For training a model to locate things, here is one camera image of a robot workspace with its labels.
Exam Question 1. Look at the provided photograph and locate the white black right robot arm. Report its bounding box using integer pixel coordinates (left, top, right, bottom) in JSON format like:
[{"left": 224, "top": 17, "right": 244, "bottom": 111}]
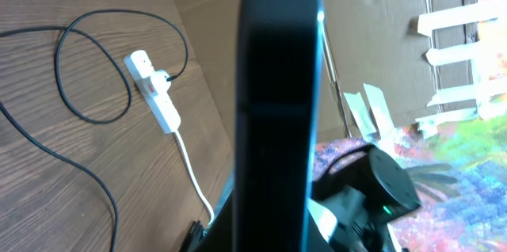
[{"left": 307, "top": 144, "right": 421, "bottom": 252}]

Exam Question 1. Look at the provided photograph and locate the black charger cable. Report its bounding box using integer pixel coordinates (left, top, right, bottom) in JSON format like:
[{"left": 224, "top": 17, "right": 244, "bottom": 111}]
[{"left": 0, "top": 9, "right": 190, "bottom": 252}]

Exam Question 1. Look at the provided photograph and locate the blue Samsung Galaxy smartphone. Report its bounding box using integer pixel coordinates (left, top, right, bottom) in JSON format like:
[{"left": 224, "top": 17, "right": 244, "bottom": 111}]
[{"left": 233, "top": 0, "right": 323, "bottom": 251}]

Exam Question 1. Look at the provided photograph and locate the white power strip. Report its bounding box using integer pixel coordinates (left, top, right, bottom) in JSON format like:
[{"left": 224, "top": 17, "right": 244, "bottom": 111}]
[{"left": 124, "top": 50, "right": 181, "bottom": 134}]

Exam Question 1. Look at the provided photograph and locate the brown cardboard backdrop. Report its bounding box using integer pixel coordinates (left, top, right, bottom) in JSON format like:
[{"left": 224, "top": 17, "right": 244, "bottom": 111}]
[{"left": 174, "top": 0, "right": 478, "bottom": 142}]

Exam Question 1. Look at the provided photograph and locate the white charger plug adapter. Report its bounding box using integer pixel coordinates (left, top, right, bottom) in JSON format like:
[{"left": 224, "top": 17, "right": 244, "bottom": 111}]
[{"left": 147, "top": 70, "right": 171, "bottom": 97}]

